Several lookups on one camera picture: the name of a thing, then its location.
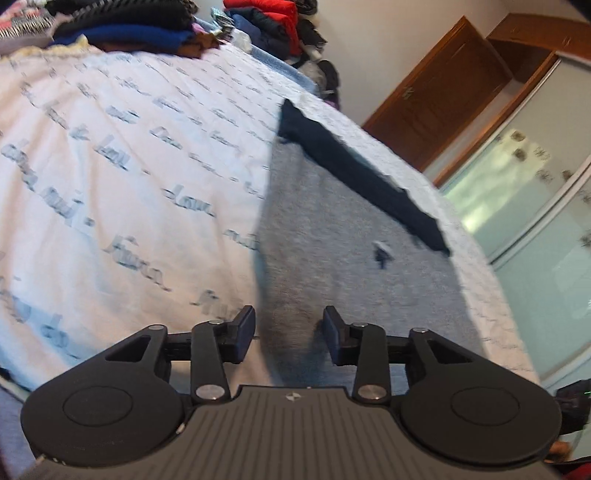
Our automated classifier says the pile of dark folded clothes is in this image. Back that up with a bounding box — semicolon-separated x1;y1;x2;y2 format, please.
0;0;223;59

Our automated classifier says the brown wooden door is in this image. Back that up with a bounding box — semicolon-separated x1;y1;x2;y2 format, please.
363;17;513;172

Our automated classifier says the light blue knit blanket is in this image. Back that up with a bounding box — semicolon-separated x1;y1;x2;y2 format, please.
193;16;320;96

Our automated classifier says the red and navy clothes heap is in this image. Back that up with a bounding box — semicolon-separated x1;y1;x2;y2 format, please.
222;0;341;109

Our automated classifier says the grey knit sweater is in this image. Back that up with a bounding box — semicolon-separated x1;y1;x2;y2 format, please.
256;101;483;387

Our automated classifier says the white bedspread with blue script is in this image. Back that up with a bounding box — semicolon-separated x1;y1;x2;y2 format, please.
1;45;538;390

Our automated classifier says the frosted glass sliding wardrobe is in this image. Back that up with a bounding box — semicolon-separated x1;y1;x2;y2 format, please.
436;13;590;390

